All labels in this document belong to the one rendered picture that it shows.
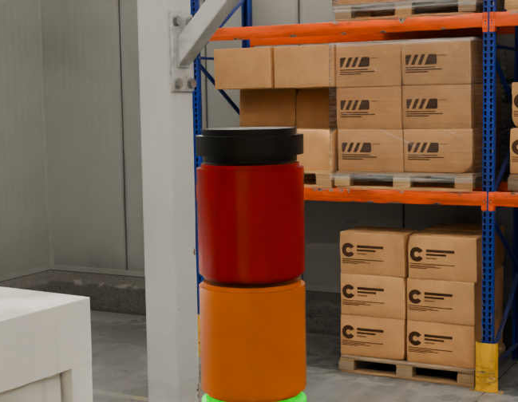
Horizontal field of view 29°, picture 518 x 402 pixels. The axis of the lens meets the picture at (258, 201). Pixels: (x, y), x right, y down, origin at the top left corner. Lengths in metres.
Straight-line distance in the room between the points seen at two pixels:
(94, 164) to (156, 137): 8.54
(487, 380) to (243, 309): 7.88
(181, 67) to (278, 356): 2.59
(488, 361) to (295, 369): 7.81
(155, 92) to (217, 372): 2.59
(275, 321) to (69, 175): 11.36
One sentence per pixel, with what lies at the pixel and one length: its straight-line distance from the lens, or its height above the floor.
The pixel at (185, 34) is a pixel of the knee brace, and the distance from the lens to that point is 3.00.
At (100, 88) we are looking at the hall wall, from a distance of 11.47.
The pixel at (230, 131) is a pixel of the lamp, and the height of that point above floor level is 2.34.
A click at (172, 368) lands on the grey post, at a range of 3.11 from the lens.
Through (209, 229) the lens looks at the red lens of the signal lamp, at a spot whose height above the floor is 2.30.
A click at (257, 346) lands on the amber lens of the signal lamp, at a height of 2.24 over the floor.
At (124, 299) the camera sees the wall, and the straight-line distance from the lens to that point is 11.36.
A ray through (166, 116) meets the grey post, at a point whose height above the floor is 2.31.
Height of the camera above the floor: 2.35
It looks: 6 degrees down
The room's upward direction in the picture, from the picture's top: 1 degrees counter-clockwise
